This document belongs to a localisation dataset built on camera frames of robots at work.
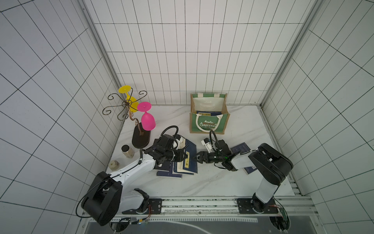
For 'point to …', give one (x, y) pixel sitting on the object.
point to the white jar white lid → (114, 165)
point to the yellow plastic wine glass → (132, 102)
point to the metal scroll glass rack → (142, 132)
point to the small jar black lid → (127, 151)
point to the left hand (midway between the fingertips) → (184, 158)
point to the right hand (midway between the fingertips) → (196, 154)
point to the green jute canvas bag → (208, 101)
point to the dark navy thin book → (241, 148)
